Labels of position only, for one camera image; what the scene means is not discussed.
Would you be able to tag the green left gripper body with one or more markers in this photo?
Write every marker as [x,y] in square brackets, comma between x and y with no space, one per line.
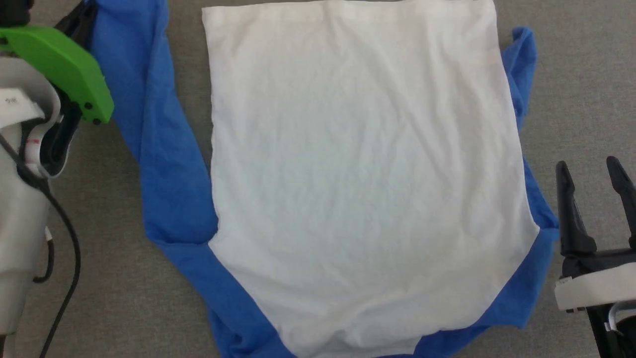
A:
[59,64]

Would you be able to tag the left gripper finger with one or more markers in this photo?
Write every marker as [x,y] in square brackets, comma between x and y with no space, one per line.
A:
[15,11]
[77,22]

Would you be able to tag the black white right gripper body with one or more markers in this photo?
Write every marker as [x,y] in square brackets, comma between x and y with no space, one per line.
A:
[601,293]

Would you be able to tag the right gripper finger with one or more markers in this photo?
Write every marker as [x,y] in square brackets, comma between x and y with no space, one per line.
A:
[571,219]
[627,194]

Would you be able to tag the white and blue garment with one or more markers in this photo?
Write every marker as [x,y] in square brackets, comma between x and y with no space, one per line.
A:
[357,174]

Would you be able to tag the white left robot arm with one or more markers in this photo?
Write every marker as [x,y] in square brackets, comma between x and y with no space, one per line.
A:
[15,223]

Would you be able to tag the white cloth garment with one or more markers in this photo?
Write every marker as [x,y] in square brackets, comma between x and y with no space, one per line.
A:
[571,74]

